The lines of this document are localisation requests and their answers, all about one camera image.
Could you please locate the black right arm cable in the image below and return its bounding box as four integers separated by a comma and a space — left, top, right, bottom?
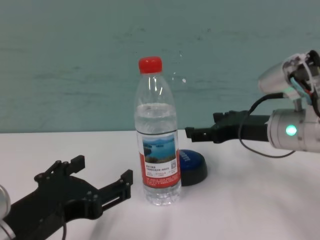
238, 91, 296, 159

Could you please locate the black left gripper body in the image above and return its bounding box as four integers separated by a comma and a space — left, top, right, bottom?
3, 175, 102, 237

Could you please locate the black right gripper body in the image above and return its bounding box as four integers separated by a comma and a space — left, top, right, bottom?
212, 110, 271, 144

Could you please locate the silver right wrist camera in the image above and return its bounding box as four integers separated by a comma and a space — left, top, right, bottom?
257, 49, 320, 101

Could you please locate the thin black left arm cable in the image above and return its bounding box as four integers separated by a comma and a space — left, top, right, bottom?
61, 216, 68, 240

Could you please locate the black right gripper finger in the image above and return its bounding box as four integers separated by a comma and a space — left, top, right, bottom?
184, 126, 215, 143
212, 110, 238, 123

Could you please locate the clear red-capped water bottle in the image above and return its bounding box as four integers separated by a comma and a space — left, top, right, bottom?
134, 56, 183, 207

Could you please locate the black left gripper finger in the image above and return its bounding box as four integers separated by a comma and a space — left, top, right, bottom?
95, 169, 134, 211
33, 154, 87, 184

